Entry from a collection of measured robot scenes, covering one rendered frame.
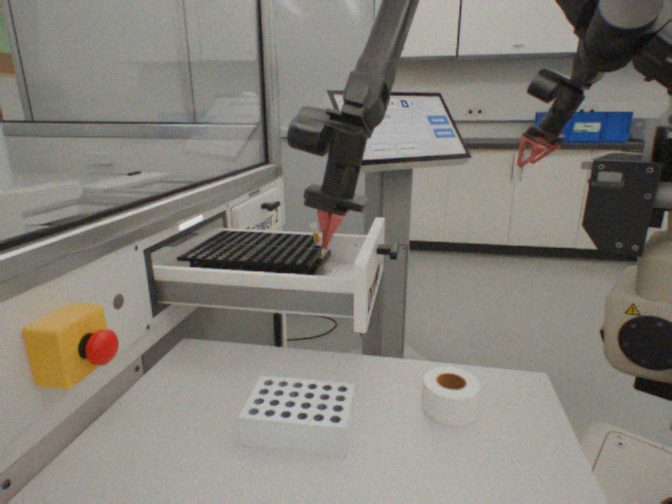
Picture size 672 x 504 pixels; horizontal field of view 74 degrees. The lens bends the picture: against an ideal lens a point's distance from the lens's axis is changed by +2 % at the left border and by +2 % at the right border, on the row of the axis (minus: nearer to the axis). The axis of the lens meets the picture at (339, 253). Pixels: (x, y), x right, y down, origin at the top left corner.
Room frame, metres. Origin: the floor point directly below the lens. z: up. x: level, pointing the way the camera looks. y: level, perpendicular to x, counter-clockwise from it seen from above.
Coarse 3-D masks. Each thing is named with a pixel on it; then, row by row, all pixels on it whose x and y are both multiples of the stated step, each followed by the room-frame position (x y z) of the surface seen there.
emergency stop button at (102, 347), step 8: (96, 336) 0.43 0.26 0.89; (104, 336) 0.44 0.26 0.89; (112, 336) 0.45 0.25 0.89; (88, 344) 0.43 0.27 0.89; (96, 344) 0.43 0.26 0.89; (104, 344) 0.43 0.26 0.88; (112, 344) 0.44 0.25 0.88; (88, 352) 0.42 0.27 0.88; (96, 352) 0.42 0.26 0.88; (104, 352) 0.43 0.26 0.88; (112, 352) 0.44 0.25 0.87; (96, 360) 0.42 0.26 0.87; (104, 360) 0.43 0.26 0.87
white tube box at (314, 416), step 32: (256, 384) 0.48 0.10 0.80; (288, 384) 0.48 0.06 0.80; (320, 384) 0.48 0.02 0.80; (352, 384) 0.48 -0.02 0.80; (256, 416) 0.42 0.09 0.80; (288, 416) 0.43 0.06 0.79; (320, 416) 0.43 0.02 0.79; (352, 416) 0.46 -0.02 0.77; (288, 448) 0.41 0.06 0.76; (320, 448) 0.41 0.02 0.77
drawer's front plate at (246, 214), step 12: (264, 192) 1.14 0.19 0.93; (276, 192) 1.20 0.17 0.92; (240, 204) 0.98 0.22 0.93; (252, 204) 1.02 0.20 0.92; (240, 216) 0.95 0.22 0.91; (252, 216) 1.02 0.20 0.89; (264, 216) 1.10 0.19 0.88; (276, 216) 1.18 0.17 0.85; (240, 228) 0.94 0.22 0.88; (276, 228) 1.18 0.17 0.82
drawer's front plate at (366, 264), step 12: (372, 228) 0.77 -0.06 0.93; (384, 228) 0.85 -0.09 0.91; (372, 240) 0.69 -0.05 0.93; (360, 252) 0.62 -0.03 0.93; (372, 252) 0.64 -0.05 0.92; (360, 264) 0.58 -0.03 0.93; (372, 264) 0.65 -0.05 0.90; (360, 276) 0.58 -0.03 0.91; (372, 276) 0.65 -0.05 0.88; (360, 288) 0.58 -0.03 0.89; (372, 288) 0.66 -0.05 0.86; (360, 300) 0.58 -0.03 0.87; (372, 300) 0.67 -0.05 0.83; (360, 312) 0.58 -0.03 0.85; (360, 324) 0.58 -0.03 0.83
